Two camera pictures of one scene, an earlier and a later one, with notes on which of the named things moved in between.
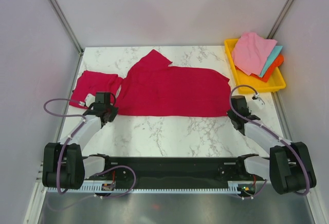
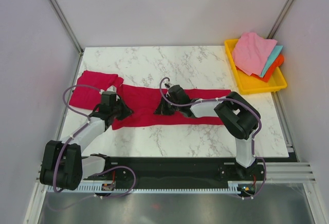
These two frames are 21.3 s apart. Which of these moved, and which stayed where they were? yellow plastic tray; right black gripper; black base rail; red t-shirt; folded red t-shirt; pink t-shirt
Moved: red t-shirt; right black gripper
Stayed: folded red t-shirt; pink t-shirt; black base rail; yellow plastic tray
